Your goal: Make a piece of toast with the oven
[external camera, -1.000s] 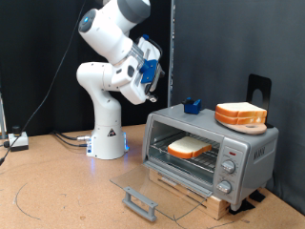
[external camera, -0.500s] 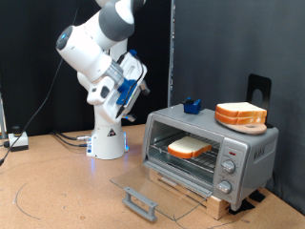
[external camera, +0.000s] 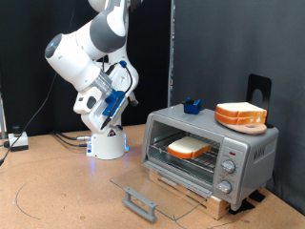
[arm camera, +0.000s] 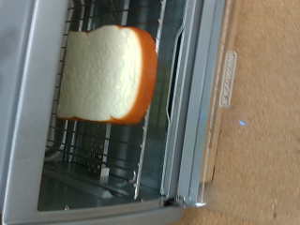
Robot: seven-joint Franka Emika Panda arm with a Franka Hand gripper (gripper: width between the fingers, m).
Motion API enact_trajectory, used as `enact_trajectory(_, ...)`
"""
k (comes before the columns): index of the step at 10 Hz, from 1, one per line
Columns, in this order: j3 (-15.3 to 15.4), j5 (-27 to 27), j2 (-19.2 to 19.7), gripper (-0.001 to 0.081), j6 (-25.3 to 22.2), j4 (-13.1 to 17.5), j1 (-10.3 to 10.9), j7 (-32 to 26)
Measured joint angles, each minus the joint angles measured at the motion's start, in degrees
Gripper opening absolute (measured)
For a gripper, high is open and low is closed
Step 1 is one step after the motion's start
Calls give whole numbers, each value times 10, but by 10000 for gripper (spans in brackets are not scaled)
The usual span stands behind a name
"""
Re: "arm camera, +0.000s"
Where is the white bread slice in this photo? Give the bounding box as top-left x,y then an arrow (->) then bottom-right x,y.
55,24 -> 158,126

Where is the silver toaster oven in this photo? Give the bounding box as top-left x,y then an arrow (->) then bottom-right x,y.
0,0 -> 228,225

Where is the wire oven rack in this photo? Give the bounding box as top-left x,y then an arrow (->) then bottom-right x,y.
46,0 -> 168,201

